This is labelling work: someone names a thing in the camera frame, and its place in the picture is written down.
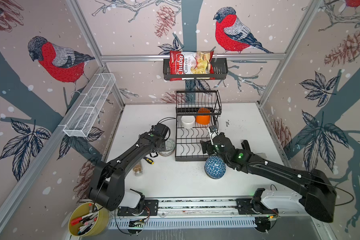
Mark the black wall shelf basket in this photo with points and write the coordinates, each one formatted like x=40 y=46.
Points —
x=219 y=65

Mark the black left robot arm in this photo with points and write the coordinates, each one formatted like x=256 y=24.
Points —
x=107 y=186

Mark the orange plastic bowl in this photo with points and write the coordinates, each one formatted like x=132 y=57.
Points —
x=205 y=118

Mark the black wire dish rack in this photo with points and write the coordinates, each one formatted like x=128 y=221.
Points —
x=188 y=147

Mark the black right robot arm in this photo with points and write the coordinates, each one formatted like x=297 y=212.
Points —
x=318 y=194

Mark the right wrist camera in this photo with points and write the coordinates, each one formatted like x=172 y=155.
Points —
x=213 y=131

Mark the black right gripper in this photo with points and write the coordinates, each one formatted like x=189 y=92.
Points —
x=207 y=145

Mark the grey green patterned bowl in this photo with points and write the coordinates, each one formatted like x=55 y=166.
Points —
x=170 y=146

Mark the small glass jar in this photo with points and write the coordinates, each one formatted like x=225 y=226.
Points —
x=138 y=169

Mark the white ceramic bowl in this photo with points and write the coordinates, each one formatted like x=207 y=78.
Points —
x=188 y=122

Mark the yellow black screwdriver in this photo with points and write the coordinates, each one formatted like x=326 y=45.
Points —
x=149 y=161

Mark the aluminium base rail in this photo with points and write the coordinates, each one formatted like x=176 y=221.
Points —
x=195 y=213

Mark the red cassava chips bag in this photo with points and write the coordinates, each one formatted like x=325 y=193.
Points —
x=191 y=63

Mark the blue patterned bowl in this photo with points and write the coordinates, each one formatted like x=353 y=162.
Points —
x=215 y=167

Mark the yellow pen cup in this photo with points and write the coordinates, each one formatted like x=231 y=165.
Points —
x=88 y=220

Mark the white wire mesh basket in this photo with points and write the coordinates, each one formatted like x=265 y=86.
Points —
x=86 y=114

